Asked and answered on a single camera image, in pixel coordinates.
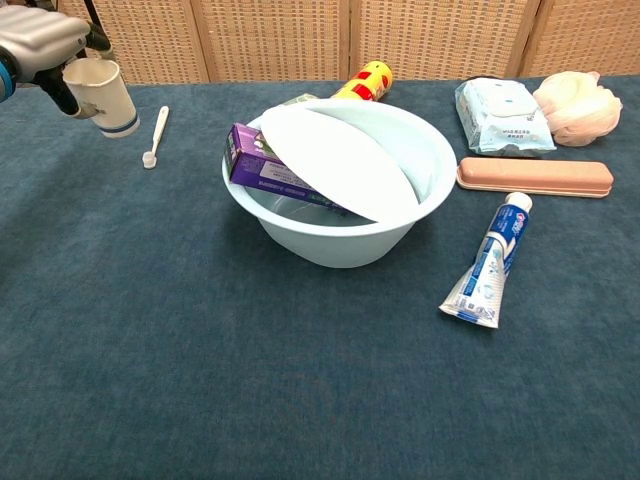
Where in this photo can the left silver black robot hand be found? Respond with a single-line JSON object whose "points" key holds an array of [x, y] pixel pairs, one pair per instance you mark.
{"points": [[35, 35]]}

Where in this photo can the white paper cup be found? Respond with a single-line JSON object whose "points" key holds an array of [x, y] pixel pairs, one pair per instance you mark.
{"points": [[107, 100]]}

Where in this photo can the purple toothpaste box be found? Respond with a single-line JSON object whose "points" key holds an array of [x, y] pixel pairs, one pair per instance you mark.
{"points": [[255, 165]]}

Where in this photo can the white paper plate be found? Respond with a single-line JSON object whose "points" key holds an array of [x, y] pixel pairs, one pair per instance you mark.
{"points": [[340, 160]]}

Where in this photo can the light blue plastic basin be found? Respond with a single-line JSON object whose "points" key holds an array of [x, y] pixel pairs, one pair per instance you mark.
{"points": [[340, 245]]}

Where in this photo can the blue white toothpaste tube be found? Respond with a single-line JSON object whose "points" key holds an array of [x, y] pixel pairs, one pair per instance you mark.
{"points": [[485, 270]]}

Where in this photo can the small green soap box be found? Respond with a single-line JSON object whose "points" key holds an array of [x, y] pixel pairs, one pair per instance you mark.
{"points": [[300, 99]]}

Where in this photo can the yellow bottle with red label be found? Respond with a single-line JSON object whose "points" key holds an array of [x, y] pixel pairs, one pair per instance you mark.
{"points": [[367, 82]]}

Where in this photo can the woven wicker folding screen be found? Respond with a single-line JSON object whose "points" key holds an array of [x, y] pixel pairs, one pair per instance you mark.
{"points": [[425, 35]]}

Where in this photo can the dark blue table mat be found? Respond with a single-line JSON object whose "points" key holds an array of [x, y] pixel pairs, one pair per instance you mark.
{"points": [[250, 375]]}

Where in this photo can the light blue wet wipes pack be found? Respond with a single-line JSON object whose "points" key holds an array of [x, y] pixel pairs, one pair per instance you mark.
{"points": [[502, 117]]}

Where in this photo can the pink toothbrush case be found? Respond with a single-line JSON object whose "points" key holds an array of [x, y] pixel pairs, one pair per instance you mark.
{"points": [[535, 176]]}

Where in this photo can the pink mesh bath pouf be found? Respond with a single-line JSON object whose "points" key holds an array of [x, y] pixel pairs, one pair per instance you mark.
{"points": [[580, 110]]}

